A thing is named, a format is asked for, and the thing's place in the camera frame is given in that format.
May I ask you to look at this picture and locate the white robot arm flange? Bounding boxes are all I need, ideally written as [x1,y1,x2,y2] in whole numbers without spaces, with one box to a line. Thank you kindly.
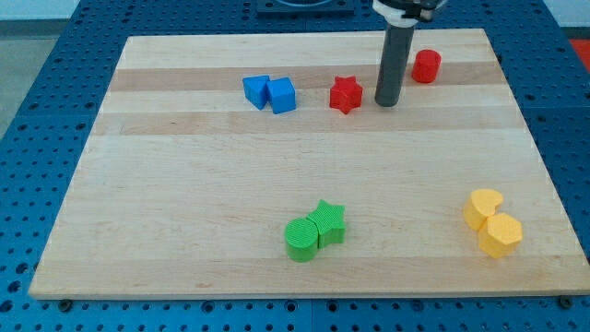
[372,0,447,29]

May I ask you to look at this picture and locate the green star block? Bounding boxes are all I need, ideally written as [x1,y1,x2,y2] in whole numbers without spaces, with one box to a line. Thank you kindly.
[307,200,347,249]

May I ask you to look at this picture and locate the blue cube block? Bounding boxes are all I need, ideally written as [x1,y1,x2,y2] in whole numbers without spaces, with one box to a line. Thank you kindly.
[266,77,296,114]

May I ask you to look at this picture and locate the red star block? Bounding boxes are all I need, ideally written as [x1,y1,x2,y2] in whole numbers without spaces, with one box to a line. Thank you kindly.
[329,76,363,114]

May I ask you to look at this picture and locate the wooden board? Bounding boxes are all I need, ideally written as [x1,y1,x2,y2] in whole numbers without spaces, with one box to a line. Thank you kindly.
[29,29,589,300]

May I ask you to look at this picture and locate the green cylinder block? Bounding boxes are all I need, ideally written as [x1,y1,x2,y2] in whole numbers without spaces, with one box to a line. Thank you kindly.
[284,218,319,263]

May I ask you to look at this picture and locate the blue triangular block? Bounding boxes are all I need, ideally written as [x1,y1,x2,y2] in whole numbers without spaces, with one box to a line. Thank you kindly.
[242,75,270,110]

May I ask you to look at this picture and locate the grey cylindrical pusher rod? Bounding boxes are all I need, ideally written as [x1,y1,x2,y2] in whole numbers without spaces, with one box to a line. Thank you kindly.
[374,24,415,107]

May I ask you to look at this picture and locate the red cylinder block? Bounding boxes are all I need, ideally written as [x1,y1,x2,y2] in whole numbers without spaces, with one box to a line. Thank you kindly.
[411,49,442,84]

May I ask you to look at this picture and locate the yellow heart block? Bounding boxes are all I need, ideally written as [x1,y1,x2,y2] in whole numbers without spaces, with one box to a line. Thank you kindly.
[463,188,503,231]

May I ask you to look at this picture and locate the yellow hexagon block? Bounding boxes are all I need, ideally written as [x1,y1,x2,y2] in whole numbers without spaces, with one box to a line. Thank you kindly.
[478,213,524,258]

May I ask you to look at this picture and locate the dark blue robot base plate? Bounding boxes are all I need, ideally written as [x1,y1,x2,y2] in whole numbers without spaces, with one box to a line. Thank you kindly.
[254,0,357,17]

